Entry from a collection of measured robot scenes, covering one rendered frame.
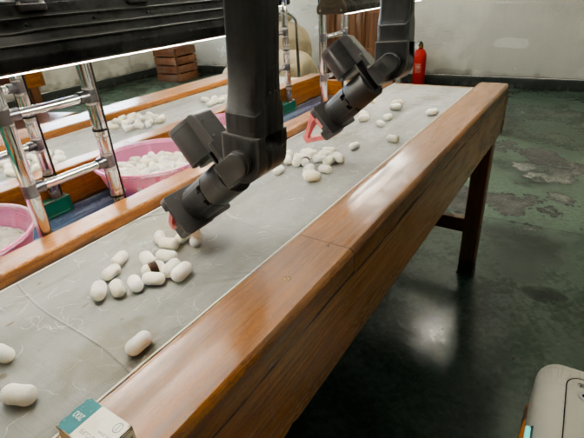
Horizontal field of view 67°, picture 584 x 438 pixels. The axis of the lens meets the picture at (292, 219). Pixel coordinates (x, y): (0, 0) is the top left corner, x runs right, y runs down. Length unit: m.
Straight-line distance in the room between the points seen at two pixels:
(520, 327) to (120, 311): 1.43
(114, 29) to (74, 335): 0.39
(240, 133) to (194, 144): 0.09
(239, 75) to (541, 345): 1.43
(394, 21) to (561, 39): 4.52
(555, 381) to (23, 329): 1.07
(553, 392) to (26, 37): 1.16
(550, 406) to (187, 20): 1.04
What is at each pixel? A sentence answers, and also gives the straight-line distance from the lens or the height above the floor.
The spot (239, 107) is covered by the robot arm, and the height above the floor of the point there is 0.98.
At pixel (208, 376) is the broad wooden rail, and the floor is 0.76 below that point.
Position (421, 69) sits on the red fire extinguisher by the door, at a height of 0.19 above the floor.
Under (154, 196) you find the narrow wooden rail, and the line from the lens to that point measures 0.89.
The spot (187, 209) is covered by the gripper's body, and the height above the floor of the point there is 0.82.
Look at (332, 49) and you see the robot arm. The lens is 0.87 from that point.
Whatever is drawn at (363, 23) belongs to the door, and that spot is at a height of 0.66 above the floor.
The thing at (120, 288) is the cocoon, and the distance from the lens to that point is 0.65.
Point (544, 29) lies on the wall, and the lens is 5.32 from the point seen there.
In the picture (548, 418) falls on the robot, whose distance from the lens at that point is 1.15.
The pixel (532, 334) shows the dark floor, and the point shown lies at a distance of 1.77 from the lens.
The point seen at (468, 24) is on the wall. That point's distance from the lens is 5.40.
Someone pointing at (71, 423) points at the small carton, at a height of 0.78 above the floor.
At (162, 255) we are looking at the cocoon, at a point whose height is 0.76.
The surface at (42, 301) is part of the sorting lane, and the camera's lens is 0.72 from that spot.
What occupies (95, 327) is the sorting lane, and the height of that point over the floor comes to 0.74.
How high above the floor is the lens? 1.11
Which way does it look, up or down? 28 degrees down
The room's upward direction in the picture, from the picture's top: 4 degrees counter-clockwise
